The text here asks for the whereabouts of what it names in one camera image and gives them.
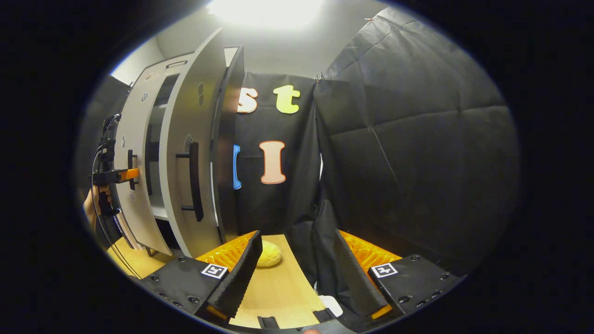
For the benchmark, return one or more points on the small white object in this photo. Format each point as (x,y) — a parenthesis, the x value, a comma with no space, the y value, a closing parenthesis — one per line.
(332,304)

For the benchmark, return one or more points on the grey cabinet shelf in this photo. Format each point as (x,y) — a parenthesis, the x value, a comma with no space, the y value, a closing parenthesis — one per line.
(160,105)
(160,213)

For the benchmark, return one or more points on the white book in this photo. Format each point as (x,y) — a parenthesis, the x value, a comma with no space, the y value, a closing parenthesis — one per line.
(127,232)

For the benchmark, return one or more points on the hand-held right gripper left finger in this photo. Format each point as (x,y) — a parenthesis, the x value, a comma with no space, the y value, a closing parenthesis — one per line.
(239,276)

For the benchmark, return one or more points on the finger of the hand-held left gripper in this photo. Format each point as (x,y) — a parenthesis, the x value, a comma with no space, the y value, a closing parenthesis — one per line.
(127,175)

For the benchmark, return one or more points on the grey shoe cabinet door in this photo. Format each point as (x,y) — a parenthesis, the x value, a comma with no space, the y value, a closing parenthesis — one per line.
(178,111)
(139,204)

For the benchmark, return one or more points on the ceiling light panel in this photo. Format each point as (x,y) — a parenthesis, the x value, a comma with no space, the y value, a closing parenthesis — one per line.
(264,11)

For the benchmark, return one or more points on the grey cabinet drawer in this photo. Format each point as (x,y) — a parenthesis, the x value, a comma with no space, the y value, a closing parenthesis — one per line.
(158,69)

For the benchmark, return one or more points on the yellow plush ball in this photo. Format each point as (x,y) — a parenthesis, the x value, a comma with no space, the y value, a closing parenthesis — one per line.
(270,255)

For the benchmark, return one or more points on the black backdrop cloth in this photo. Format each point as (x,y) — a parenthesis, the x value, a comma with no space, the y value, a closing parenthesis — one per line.
(417,139)

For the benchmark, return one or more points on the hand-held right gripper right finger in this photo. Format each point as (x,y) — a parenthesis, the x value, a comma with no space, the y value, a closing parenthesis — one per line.
(355,278)

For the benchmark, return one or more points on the grey double-door shoe cabinet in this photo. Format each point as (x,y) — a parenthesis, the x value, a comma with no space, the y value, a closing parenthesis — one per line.
(229,139)

